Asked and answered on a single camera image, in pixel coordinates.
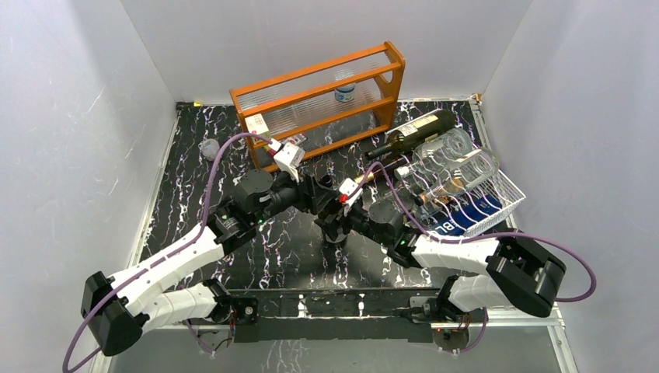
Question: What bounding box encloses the small blue labelled jar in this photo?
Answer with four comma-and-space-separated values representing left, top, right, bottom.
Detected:
334, 70, 356, 103

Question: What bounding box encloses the brown wine bottle silver cap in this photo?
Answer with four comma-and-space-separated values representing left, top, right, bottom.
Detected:
319, 174, 333, 188

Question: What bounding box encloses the marker pen pack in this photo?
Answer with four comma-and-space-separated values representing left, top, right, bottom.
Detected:
264, 133, 308, 156

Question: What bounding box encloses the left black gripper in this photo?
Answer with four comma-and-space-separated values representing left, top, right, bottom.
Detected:
252, 166, 336, 226

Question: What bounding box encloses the white red small box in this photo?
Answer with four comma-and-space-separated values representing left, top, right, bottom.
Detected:
244, 113, 271, 140

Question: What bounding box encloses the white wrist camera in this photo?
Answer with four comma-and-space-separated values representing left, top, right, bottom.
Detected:
338, 178, 362, 216
273, 142, 305, 183

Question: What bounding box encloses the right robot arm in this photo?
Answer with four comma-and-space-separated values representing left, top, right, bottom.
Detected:
315, 200, 566, 322

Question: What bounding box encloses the orange wooden shelf rack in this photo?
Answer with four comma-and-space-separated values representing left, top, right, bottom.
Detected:
229, 41, 406, 159

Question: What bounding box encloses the gold capped dark bottle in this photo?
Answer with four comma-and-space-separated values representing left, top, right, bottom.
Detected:
354, 155, 409, 183

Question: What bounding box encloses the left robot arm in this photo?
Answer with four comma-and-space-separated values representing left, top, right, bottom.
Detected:
81, 169, 345, 356

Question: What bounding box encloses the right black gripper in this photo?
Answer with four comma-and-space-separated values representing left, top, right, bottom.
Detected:
314, 200, 391, 249

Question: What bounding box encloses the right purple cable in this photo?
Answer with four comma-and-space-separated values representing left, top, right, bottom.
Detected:
355, 161, 598, 304

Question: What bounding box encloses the clear round glass bottle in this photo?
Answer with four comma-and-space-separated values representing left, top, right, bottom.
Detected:
394, 128, 475, 180

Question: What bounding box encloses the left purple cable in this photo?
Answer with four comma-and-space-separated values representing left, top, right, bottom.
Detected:
61, 132, 274, 373

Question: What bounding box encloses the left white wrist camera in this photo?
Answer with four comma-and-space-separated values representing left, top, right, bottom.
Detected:
273, 142, 305, 183

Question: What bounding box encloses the white wire wine rack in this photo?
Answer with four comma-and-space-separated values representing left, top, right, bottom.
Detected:
413, 148, 525, 237

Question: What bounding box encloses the black metal base rail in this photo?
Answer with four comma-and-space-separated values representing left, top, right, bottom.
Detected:
100, 288, 562, 345

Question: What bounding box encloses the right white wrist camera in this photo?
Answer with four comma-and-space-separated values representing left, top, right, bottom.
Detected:
338, 178, 362, 216

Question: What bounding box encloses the blue square glass bottle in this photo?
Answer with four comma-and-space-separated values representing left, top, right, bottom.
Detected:
424, 194, 503, 236

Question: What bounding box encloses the dark green wine bottle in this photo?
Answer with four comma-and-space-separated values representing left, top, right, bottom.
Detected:
364, 110, 457, 160

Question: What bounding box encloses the purple cable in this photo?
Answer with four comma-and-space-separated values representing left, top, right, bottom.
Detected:
355, 161, 598, 304
61, 132, 274, 373

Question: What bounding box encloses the clear glass bottle black cap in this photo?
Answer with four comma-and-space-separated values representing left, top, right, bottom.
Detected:
413, 148, 500, 206

